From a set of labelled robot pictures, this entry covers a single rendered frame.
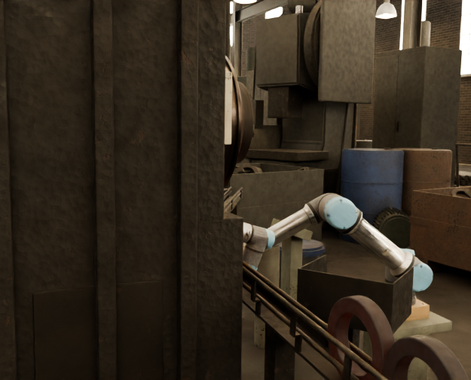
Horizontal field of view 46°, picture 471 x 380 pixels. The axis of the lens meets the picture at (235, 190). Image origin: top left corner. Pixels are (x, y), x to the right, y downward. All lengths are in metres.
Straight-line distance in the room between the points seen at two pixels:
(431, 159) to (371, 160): 0.62
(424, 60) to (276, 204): 3.01
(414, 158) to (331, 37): 1.39
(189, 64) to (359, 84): 4.49
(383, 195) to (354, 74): 1.26
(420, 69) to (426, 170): 1.56
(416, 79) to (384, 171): 1.78
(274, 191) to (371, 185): 1.22
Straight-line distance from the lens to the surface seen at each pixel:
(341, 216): 2.13
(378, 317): 1.08
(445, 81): 6.91
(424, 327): 2.46
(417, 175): 5.53
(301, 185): 4.52
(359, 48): 5.76
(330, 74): 5.35
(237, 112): 1.68
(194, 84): 1.33
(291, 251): 2.82
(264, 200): 4.26
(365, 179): 5.23
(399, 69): 6.93
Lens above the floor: 1.11
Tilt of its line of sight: 7 degrees down
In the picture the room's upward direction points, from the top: 1 degrees clockwise
